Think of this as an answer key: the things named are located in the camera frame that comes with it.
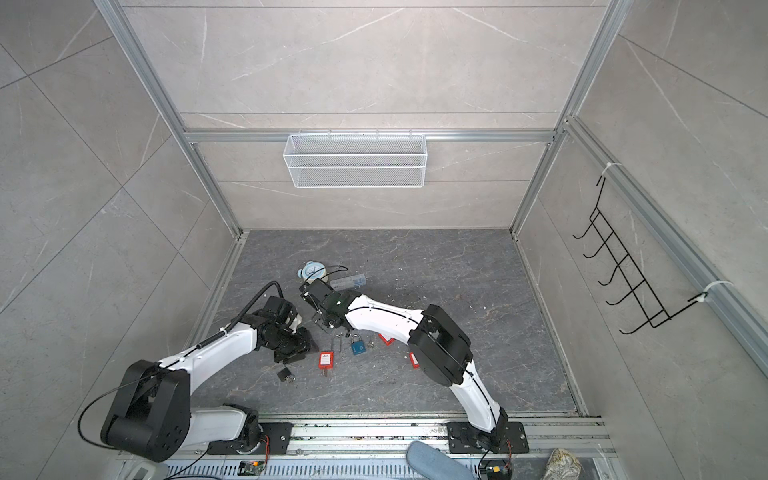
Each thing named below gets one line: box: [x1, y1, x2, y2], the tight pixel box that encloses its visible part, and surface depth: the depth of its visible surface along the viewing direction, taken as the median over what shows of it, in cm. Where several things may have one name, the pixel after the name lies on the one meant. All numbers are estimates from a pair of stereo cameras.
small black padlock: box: [277, 367, 296, 382], surface depth 85 cm
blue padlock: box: [351, 334, 367, 355], surface depth 90 cm
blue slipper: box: [406, 441, 475, 480], surface depth 70 cm
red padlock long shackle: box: [318, 351, 335, 377], surface depth 87 cm
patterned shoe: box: [543, 448, 584, 480], surface depth 69 cm
